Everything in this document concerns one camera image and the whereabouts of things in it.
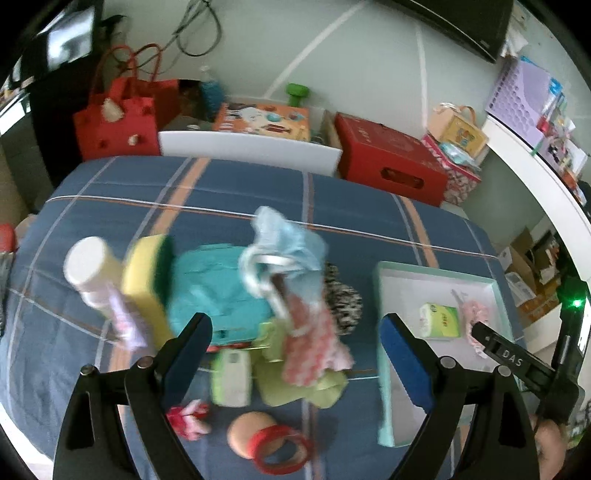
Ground patterned gift bag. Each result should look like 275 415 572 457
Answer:
421 134 483 206

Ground white green small packet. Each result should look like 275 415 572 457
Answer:
210 348 253 408

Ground pink white checked cloth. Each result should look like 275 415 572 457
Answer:
277 277 354 389

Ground yellow green sponge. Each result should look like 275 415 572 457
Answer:
121 234 175 343

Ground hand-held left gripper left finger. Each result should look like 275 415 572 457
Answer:
53 312 214 480

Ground black television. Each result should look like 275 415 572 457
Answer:
374 0 514 64

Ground white pill bottle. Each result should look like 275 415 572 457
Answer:
64 236 127 319

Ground purple plastic basket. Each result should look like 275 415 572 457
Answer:
485 56 555 148

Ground blue plaid bed sheet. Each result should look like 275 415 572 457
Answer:
0 156 525 480

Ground light blue cloth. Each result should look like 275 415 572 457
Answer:
249 206 328 282

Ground beige egg-shaped sponge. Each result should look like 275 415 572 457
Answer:
226 411 278 460

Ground purple striped packet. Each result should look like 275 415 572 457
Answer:
106 282 154 350

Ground green tissue packet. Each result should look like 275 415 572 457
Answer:
418 302 462 341

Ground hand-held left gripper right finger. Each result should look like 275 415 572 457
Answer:
379 313 541 480

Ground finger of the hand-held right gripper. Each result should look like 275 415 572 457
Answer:
471 322 557 385

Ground cardboard boxes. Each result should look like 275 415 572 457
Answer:
496 226 563 319

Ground black monitor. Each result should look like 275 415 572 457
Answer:
14 0 105 84

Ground red pink bow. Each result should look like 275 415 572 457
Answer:
166 401 213 441

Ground black wall cable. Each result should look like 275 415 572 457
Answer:
173 0 223 58

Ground orange picture box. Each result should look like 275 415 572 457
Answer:
212 102 311 144

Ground pink lace scrunchie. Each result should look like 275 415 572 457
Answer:
452 288 494 357

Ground person's right hand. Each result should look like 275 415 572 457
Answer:
530 414 570 480

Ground green cloth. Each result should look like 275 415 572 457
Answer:
252 318 348 409

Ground black white patterned cloth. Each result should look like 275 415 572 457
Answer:
323 262 364 337

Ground beige box with handle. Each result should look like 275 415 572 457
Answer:
431 104 489 158

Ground teal rimmed white tray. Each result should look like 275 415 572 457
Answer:
375 261 514 448

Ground black cabinet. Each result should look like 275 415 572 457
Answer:
0 69 95 213

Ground teal plastic box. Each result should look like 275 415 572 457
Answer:
166 244 278 347

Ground red tote bag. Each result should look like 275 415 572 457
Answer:
73 44 182 161

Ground green dumbbell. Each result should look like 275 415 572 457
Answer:
285 83 312 108

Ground red cardboard box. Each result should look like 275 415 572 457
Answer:
333 112 450 208

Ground white desk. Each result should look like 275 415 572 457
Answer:
480 115 591 259

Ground clear water bottle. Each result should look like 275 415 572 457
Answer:
198 66 225 116

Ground red tape ring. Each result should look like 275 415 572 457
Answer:
252 425 315 476

